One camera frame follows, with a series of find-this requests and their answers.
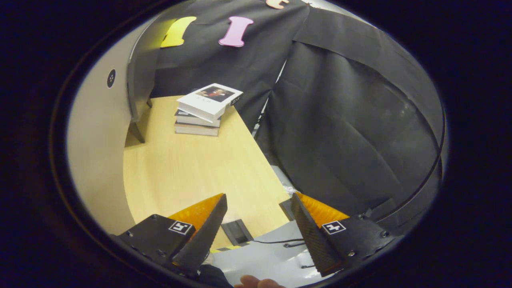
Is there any black backdrop cloth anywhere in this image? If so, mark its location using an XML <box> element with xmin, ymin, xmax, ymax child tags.
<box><xmin>150</xmin><ymin>0</ymin><xmax>446</xmax><ymax>236</ymax></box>

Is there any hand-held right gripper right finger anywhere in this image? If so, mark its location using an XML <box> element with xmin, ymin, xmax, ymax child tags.
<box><xmin>291</xmin><ymin>192</ymin><xmax>394</xmax><ymax>278</ymax></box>

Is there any grey cover book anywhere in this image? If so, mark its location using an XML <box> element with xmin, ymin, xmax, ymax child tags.
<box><xmin>174</xmin><ymin>122</ymin><xmax>220</xmax><ymax>137</ymax></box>

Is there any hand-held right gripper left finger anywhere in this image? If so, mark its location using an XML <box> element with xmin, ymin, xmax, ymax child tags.
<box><xmin>112</xmin><ymin>193</ymin><xmax>228</xmax><ymax>278</ymax></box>

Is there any thin black cable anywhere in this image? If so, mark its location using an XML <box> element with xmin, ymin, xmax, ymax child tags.
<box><xmin>251</xmin><ymin>238</ymin><xmax>305</xmax><ymax>248</ymax></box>

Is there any white portrait cover book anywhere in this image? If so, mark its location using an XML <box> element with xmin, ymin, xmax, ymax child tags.
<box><xmin>176</xmin><ymin>83</ymin><xmax>244</xmax><ymax>123</ymax></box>

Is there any beige cabinet door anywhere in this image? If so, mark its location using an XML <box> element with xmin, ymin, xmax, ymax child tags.
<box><xmin>67</xmin><ymin>24</ymin><xmax>138</xmax><ymax>236</ymax></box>

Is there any black table cable port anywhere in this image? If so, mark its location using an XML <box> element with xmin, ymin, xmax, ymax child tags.
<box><xmin>279</xmin><ymin>198</ymin><xmax>296</xmax><ymax>221</ymax></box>
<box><xmin>221</xmin><ymin>219</ymin><xmax>254</xmax><ymax>246</ymax></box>

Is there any dark cover book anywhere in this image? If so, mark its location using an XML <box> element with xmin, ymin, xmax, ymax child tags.
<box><xmin>174</xmin><ymin>109</ymin><xmax>222</xmax><ymax>128</ymax></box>

